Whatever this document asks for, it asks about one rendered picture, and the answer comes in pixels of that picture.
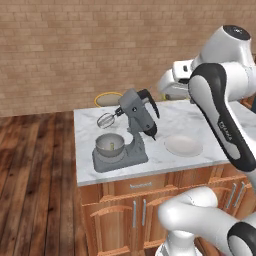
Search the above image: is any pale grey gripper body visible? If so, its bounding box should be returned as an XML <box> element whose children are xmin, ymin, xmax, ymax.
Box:
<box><xmin>156</xmin><ymin>68</ymin><xmax>192</xmax><ymax>101</ymax></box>

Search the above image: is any wooden cupboard door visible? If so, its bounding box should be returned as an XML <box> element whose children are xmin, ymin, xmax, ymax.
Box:
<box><xmin>209</xmin><ymin>178</ymin><xmax>256</xmax><ymax>222</ymax></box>
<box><xmin>82</xmin><ymin>197</ymin><xmax>140</xmax><ymax>256</ymax></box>
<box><xmin>139</xmin><ymin>194</ymin><xmax>183</xmax><ymax>250</ymax></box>

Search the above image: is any wooden drawer front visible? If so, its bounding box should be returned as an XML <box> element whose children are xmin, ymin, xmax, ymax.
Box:
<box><xmin>112</xmin><ymin>176</ymin><xmax>168</xmax><ymax>198</ymax></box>
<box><xmin>173</xmin><ymin>167</ymin><xmax>218</xmax><ymax>188</ymax></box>

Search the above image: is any grey metal mixer bowl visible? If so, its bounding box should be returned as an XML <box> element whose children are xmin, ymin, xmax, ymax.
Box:
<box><xmin>95</xmin><ymin>132</ymin><xmax>126</xmax><ymax>158</ymax></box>

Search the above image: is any yellow rimmed round dish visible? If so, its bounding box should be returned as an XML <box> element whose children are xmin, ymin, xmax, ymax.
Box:
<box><xmin>93</xmin><ymin>91</ymin><xmax>124</xmax><ymax>108</ymax></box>

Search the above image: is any grey stand mixer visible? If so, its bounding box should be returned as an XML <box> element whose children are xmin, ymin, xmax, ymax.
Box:
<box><xmin>92</xmin><ymin>88</ymin><xmax>161</xmax><ymax>174</ymax></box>

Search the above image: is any silver cupboard door handle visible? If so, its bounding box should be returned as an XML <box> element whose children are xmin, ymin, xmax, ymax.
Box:
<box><xmin>234</xmin><ymin>180</ymin><xmax>247</xmax><ymax>209</ymax></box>
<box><xmin>141</xmin><ymin>198</ymin><xmax>147</xmax><ymax>228</ymax></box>
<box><xmin>226</xmin><ymin>182</ymin><xmax>238</xmax><ymax>211</ymax></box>
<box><xmin>132</xmin><ymin>199</ymin><xmax>138</xmax><ymax>229</ymax></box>

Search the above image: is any white round plate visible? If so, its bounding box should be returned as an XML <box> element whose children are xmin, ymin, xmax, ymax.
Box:
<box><xmin>163</xmin><ymin>134</ymin><xmax>204</xmax><ymax>158</ymax></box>

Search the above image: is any silver drawer handle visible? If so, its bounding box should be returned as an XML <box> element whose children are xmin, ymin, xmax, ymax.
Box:
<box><xmin>129</xmin><ymin>181</ymin><xmax>153</xmax><ymax>189</ymax></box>

